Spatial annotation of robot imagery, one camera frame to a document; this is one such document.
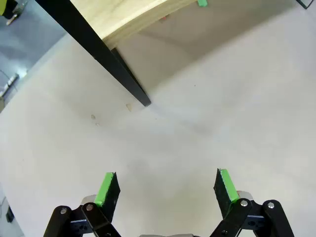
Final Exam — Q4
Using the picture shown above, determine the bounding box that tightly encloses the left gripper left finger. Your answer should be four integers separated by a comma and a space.
43, 171, 121, 237

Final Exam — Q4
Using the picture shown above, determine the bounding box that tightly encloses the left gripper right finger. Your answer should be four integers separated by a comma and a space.
208, 168, 295, 237

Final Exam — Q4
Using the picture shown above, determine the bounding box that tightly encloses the two-tier wooden black-framed shelf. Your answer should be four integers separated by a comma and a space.
34, 0, 198, 107

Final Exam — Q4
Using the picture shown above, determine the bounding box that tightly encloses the person with yellow apron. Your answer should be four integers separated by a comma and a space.
0, 0, 19, 25

